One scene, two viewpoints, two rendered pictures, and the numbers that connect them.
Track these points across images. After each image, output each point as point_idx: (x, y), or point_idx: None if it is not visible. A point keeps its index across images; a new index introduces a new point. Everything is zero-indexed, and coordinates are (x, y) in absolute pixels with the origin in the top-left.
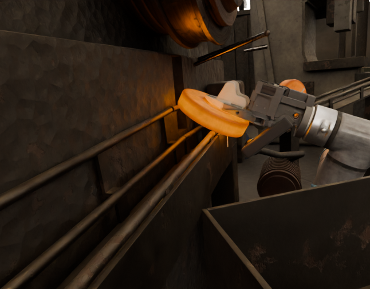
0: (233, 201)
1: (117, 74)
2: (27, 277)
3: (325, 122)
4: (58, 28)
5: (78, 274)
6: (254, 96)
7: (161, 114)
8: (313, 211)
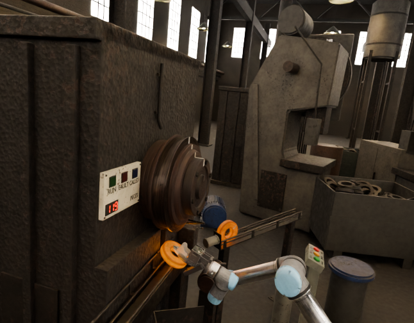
0: (179, 289)
1: (139, 254)
2: (115, 319)
3: (213, 271)
4: (124, 241)
5: (127, 320)
6: (190, 254)
7: (152, 259)
8: (177, 313)
